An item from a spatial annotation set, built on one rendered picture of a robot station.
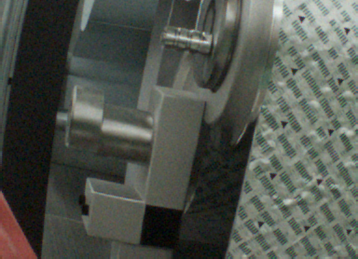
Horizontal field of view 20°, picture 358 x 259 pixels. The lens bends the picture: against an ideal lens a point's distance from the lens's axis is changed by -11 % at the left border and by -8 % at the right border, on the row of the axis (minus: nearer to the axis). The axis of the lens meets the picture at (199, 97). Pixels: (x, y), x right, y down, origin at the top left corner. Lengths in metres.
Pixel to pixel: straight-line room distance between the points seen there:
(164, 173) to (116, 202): 0.04
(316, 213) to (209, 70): 0.11
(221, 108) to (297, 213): 0.08
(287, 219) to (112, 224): 0.12
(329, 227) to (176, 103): 0.13
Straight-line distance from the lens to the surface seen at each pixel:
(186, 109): 0.65
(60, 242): 1.46
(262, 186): 0.59
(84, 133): 0.65
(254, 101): 0.58
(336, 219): 0.60
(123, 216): 0.65
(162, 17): 0.99
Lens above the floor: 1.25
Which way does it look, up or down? 4 degrees down
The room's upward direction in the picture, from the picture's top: 11 degrees clockwise
